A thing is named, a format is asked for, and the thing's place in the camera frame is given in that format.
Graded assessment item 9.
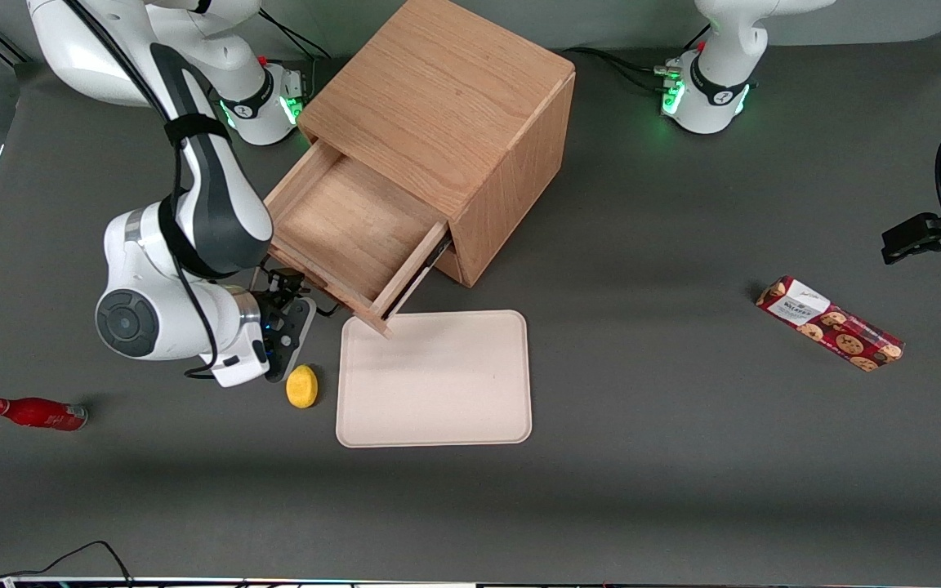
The black arm-mounted cable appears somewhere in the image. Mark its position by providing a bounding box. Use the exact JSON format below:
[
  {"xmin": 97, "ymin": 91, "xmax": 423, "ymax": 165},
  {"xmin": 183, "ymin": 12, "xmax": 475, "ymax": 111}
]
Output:
[{"xmin": 62, "ymin": 0, "xmax": 222, "ymax": 380}]

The oak wooden drawer cabinet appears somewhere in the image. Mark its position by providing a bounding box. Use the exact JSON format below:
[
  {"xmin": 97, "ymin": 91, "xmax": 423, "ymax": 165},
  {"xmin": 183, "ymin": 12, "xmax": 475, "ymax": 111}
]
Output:
[{"xmin": 297, "ymin": 0, "xmax": 578, "ymax": 288}]

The red bottle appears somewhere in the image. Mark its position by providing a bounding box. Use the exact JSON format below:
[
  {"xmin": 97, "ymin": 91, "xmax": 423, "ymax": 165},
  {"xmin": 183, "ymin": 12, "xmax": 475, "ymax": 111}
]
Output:
[{"xmin": 0, "ymin": 397, "xmax": 89, "ymax": 432}]

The red cookie box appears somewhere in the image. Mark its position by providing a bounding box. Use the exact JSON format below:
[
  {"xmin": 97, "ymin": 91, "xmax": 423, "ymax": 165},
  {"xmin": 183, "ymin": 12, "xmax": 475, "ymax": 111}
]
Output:
[{"xmin": 755, "ymin": 275, "xmax": 905, "ymax": 373}]

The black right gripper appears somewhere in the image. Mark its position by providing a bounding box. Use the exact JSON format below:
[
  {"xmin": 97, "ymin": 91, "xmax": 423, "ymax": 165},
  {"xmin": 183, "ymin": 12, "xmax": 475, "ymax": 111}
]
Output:
[{"xmin": 264, "ymin": 268, "xmax": 318, "ymax": 384}]

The yellow lemon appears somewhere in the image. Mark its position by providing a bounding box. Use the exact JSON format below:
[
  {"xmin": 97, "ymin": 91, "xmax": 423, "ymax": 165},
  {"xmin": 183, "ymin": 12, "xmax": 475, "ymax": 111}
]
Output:
[{"xmin": 286, "ymin": 365, "xmax": 319, "ymax": 409}]

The thin black table-edge cable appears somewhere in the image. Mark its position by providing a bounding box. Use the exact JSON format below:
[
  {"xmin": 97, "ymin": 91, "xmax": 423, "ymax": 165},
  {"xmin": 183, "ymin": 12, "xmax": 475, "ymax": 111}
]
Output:
[{"xmin": 0, "ymin": 540, "xmax": 135, "ymax": 586}]

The beige plastic tray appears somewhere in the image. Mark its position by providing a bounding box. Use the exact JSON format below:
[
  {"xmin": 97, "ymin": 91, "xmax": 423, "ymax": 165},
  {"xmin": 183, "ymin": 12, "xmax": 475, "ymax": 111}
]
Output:
[{"xmin": 336, "ymin": 310, "xmax": 533, "ymax": 448}]

